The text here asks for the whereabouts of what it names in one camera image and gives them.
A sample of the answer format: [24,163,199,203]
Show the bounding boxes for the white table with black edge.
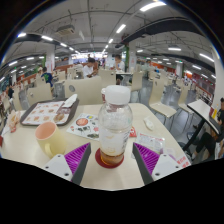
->
[182,99,223,151]

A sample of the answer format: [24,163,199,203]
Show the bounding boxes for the crumpled white napkin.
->
[61,93,79,109]

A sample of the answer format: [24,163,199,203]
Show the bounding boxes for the ceiling strip lights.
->
[8,0,214,73]

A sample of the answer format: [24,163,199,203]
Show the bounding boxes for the printed paper tray liner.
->
[22,100,72,126]

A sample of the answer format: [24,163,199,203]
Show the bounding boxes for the pale yellow mug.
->
[34,120,68,160]

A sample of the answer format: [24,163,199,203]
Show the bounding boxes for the crumpled white wrapper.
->
[142,116,156,132]

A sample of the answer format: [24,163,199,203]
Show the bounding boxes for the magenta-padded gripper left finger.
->
[41,142,92,186]

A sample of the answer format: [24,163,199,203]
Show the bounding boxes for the clear printed plastic packet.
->
[136,132,166,154]

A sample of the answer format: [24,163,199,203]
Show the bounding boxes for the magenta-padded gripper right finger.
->
[131,142,183,186]

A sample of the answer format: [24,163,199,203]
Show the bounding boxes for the red and white leaflet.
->
[174,153,192,169]

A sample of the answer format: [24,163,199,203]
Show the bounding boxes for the small red sauce packet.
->
[129,125,138,138]

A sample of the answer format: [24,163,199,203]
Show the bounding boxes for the beige dining chairs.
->
[0,64,201,121]

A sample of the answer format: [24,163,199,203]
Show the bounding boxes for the flat round red coaster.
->
[94,147,125,169]

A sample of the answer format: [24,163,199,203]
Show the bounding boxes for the dark brown food tray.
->
[19,98,80,127]

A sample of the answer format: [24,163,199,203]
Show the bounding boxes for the ceiling air conditioner unit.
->
[55,24,76,37]

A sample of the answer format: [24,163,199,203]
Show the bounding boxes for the clear bottle with white cap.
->
[97,84,134,167]

